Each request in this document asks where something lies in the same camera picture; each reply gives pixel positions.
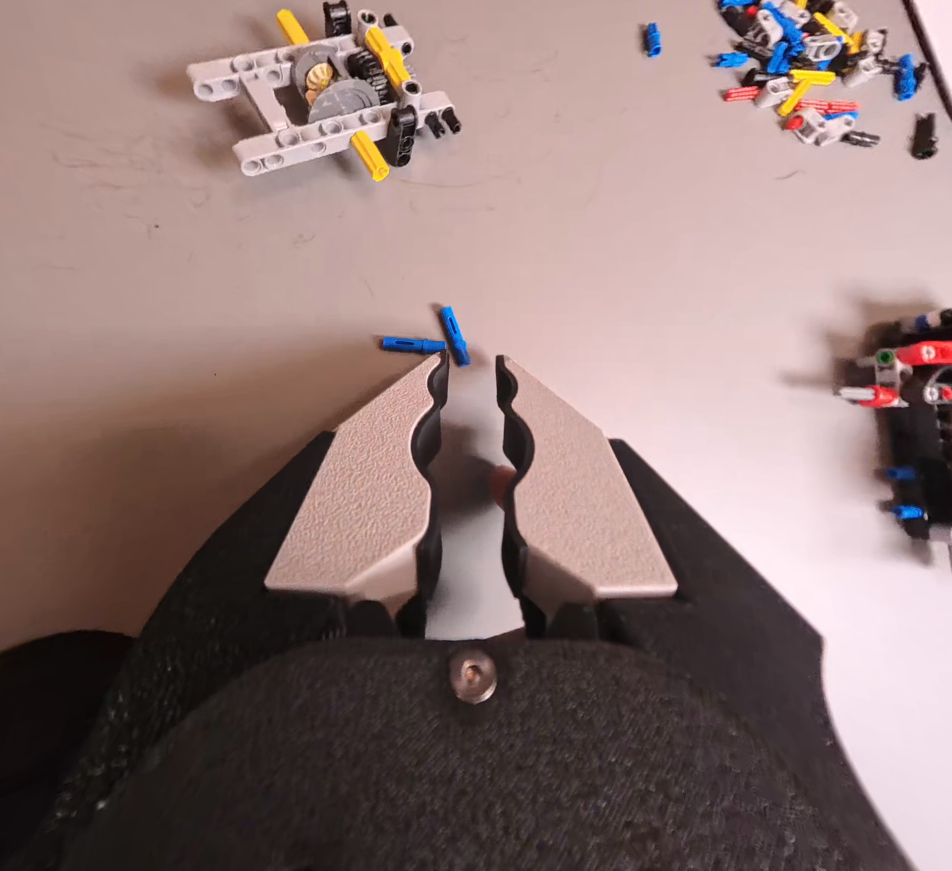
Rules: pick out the grey lego frame assembly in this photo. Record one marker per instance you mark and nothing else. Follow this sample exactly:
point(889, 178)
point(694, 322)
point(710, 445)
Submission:
point(260, 97)

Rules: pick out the person's right hand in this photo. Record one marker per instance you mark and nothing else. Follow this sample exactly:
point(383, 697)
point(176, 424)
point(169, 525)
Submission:
point(503, 486)

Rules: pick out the yellow lego connector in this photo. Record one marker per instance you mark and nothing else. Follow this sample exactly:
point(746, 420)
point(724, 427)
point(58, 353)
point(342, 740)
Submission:
point(291, 26)
point(370, 157)

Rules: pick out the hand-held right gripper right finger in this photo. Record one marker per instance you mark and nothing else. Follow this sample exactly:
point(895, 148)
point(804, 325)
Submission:
point(594, 512)

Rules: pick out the long blue lego pin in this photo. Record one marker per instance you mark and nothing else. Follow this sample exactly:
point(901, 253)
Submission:
point(456, 335)
point(413, 344)

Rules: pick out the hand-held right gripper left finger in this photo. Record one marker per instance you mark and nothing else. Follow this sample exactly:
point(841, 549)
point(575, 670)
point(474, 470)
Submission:
point(351, 512)

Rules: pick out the pile of mixed lego pieces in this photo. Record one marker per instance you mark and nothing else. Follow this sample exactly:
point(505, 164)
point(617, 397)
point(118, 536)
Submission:
point(804, 31)

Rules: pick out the lego car chassis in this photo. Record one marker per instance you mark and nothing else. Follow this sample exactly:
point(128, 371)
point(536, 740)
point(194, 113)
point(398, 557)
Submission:
point(913, 439)

